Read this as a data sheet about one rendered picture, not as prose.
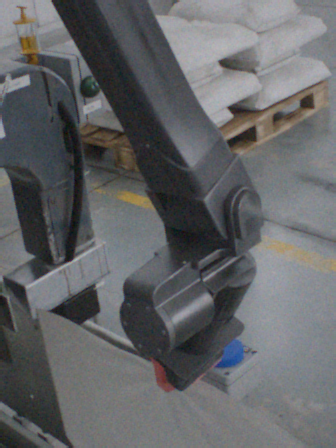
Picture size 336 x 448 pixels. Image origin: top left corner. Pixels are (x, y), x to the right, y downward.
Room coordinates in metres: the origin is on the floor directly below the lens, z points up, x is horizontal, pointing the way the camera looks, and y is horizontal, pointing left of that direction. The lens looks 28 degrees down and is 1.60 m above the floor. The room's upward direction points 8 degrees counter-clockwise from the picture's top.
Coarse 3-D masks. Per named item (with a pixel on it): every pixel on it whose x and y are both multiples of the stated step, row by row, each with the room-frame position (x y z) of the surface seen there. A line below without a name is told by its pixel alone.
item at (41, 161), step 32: (0, 64) 0.99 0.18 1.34; (32, 64) 0.98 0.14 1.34; (32, 96) 0.96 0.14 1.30; (64, 96) 1.00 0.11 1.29; (32, 128) 0.96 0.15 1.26; (64, 128) 0.99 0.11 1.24; (0, 160) 0.92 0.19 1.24; (32, 160) 0.95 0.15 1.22; (64, 160) 0.98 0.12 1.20; (32, 192) 0.97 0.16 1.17; (64, 192) 0.98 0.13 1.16; (32, 224) 0.98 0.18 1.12; (64, 224) 0.97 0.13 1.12; (64, 256) 0.97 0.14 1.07
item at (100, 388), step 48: (48, 336) 0.83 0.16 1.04; (96, 336) 0.77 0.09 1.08; (96, 384) 0.77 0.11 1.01; (144, 384) 0.71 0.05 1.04; (192, 384) 0.67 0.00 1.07; (96, 432) 0.80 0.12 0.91; (144, 432) 0.72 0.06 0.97; (192, 432) 0.67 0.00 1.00; (240, 432) 0.62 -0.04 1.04; (288, 432) 0.57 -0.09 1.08
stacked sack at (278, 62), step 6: (288, 54) 4.22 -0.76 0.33; (294, 54) 4.24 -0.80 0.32; (300, 54) 4.29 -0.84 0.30; (276, 60) 4.14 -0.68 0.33; (282, 60) 4.16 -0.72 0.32; (288, 60) 4.21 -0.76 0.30; (228, 66) 4.15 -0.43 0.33; (264, 66) 4.07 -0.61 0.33; (270, 66) 4.08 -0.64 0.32; (276, 66) 4.13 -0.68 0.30; (246, 72) 4.07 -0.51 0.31; (252, 72) 4.05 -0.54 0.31; (258, 72) 4.03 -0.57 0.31; (264, 72) 4.07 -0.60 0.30; (270, 72) 4.12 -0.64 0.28
